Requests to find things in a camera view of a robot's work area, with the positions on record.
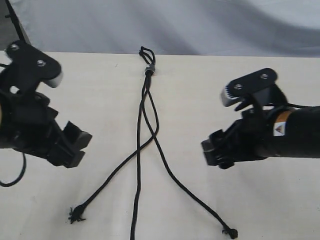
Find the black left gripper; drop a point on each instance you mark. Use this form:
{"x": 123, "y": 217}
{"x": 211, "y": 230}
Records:
{"x": 30, "y": 128}

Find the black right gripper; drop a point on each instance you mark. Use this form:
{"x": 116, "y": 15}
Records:
{"x": 244, "y": 140}

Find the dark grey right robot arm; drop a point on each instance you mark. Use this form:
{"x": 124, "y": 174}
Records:
{"x": 280, "y": 132}

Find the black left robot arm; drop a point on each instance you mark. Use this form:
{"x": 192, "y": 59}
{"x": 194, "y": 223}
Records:
{"x": 28, "y": 125}

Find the black backdrop stand pole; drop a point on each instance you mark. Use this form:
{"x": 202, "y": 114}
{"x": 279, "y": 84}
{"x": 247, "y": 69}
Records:
{"x": 22, "y": 35}

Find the white backdrop cloth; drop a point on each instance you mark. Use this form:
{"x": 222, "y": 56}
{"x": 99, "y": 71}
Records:
{"x": 284, "y": 28}

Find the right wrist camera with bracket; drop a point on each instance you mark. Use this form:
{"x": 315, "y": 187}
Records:
{"x": 258, "y": 89}

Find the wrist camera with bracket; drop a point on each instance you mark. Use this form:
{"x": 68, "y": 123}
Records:
{"x": 258, "y": 89}
{"x": 28, "y": 68}

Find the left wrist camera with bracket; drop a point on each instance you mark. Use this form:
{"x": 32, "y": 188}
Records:
{"x": 28, "y": 68}

